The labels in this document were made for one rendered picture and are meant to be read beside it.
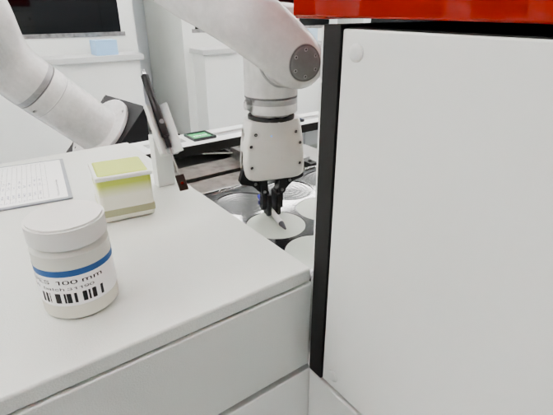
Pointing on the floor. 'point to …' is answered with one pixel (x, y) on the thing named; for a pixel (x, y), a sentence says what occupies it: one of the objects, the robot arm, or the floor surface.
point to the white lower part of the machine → (327, 398)
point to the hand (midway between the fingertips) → (271, 202)
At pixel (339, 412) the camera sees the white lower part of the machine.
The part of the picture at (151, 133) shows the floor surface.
